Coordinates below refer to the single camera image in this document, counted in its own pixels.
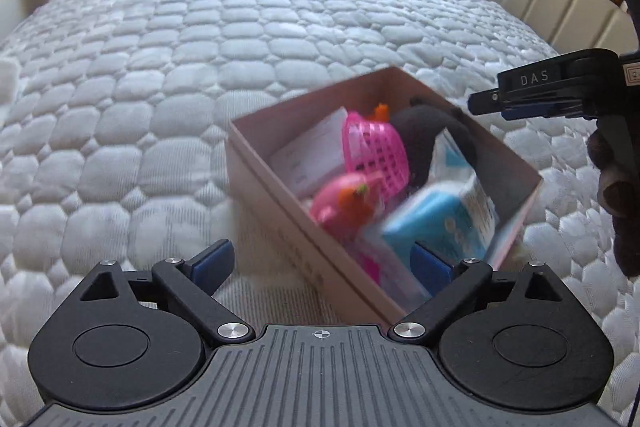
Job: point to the pink cardboard box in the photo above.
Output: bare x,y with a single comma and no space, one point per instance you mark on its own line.
280,217

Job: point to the black plush toy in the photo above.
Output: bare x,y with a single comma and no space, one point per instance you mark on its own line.
422,132

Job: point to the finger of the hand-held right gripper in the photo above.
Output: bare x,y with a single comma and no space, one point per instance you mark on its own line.
540,82
545,112

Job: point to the cream padded headboard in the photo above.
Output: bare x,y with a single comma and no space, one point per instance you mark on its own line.
560,2

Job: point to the pink round toy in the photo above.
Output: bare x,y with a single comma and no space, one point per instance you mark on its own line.
340,202

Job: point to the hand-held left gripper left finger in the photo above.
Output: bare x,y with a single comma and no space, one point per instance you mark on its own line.
212,264

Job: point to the white fleece blanket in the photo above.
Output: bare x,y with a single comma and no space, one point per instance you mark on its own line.
7,79

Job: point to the blue tissue packet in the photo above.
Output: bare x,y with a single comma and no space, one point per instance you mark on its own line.
435,222

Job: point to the grey quilted mattress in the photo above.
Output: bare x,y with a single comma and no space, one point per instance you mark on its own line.
150,82

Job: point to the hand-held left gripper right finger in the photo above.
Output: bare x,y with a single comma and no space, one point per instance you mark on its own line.
427,269

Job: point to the person's right hand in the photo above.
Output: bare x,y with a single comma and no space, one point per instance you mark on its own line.
620,207

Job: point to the pink toy strainer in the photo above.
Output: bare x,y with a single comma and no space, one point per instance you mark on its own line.
375,152

